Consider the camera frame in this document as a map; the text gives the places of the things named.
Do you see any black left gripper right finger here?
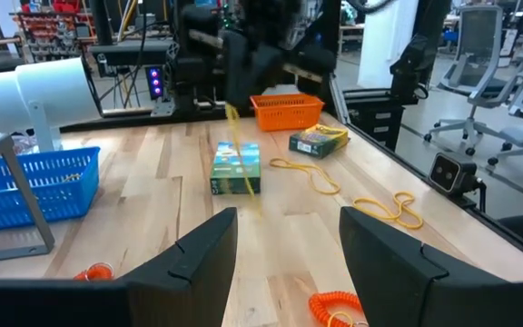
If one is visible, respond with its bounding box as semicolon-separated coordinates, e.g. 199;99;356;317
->
339;207;508;327

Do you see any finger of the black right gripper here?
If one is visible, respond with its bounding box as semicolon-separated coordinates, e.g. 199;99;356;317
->
252;58;285;108
224;52;256;110

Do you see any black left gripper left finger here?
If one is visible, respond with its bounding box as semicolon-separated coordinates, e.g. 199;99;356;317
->
124;207;239;327

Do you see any yellow green crayon box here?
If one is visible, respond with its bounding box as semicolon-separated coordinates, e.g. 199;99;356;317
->
288;123;350;160
209;141;262;196

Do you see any orange coil wrist keychain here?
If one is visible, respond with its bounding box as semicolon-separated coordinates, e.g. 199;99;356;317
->
73;262;115;282
309;290;366;327

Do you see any white cylindrical desk lamp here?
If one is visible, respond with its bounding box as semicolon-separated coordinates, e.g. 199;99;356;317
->
0;56;103;154

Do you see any orange plastic basket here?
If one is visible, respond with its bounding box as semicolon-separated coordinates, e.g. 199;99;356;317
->
249;93;326;134

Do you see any white column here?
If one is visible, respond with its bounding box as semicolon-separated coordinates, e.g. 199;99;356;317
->
356;0;420;90

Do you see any black box with purple lights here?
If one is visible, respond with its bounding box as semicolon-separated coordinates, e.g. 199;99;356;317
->
145;65;165;102

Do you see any black drawer cabinet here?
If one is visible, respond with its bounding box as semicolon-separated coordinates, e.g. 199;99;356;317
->
342;88;426;152

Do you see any black controller box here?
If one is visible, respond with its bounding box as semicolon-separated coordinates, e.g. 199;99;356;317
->
89;40;175;68

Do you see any blue plastic basket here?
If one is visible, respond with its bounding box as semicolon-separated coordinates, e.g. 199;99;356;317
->
0;145;102;233

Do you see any parts rack with red bins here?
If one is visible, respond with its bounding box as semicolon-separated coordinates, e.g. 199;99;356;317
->
10;0;93;64

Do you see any black rig post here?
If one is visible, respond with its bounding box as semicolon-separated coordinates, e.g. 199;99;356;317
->
389;0;452;106

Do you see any black table-level camera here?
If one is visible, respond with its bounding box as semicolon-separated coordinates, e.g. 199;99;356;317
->
428;152;489;214

